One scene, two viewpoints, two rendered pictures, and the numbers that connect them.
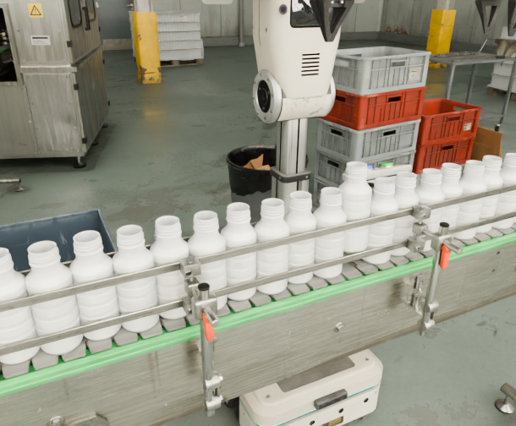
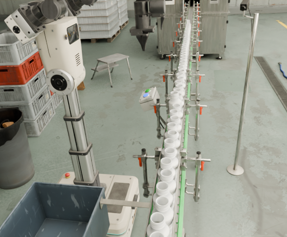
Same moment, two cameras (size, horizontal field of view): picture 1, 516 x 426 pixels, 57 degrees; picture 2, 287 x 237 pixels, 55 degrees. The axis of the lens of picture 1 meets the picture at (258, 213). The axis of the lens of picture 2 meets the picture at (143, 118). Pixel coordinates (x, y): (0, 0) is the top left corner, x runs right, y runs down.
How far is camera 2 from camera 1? 90 cm
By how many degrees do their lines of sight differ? 46
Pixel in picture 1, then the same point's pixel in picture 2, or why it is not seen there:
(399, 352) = (121, 172)
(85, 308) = not seen: hidden behind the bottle
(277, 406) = (123, 220)
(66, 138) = not seen: outside the picture
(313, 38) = (75, 46)
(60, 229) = (24, 206)
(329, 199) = (179, 108)
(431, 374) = (139, 171)
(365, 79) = (17, 55)
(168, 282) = not seen: hidden behind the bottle
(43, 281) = (173, 184)
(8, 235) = (5, 229)
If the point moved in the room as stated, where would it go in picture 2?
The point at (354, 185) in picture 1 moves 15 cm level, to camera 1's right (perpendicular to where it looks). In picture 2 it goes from (177, 100) to (192, 89)
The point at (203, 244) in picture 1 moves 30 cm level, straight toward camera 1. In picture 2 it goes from (177, 143) to (261, 163)
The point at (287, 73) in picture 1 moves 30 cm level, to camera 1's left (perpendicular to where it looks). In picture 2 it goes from (72, 67) to (23, 86)
